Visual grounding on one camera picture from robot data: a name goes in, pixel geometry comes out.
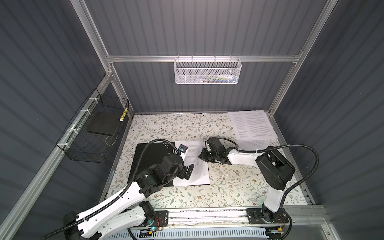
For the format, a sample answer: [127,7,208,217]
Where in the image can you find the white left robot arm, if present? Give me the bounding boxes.
[64,154,194,240]

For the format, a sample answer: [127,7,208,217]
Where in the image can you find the white slotted cable duct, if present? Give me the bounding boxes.
[104,227,269,240]

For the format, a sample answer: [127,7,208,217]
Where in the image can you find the yellow marker pen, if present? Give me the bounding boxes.
[120,108,128,122]

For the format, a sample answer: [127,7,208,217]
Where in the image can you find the black pad in basket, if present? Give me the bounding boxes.
[87,112,122,136]

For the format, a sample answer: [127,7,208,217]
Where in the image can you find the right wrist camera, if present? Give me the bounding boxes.
[206,137,225,152]

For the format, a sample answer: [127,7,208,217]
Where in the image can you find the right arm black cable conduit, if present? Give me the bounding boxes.
[217,137,320,208]

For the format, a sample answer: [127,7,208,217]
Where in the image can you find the pens in white basket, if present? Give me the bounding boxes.
[196,74,239,84]

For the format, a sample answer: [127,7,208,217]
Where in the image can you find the black file folder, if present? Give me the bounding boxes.
[129,142,174,187]

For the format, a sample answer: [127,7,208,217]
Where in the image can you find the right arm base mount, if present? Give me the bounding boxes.
[246,206,289,225]

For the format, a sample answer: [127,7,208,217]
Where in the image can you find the black wire mesh basket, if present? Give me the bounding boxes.
[57,91,130,164]

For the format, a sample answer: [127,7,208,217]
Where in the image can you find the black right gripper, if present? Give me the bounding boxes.
[197,147,218,163]

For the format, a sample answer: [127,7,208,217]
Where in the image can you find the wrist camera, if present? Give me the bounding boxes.
[206,137,225,152]
[178,144,188,157]

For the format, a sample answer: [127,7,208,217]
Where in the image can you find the aluminium front rail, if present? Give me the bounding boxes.
[166,205,330,228]

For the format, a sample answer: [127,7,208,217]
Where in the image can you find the white wire mesh basket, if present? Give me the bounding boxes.
[173,57,242,85]

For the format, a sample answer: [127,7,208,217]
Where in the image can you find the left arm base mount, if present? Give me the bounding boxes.
[144,210,169,229]

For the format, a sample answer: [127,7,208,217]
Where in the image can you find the printed paper sheet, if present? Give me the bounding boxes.
[237,140,270,151]
[228,111,277,141]
[173,141,211,187]

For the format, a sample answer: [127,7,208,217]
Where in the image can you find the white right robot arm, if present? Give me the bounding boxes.
[199,145,296,214]

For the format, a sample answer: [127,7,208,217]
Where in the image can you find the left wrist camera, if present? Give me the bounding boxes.
[178,144,188,157]

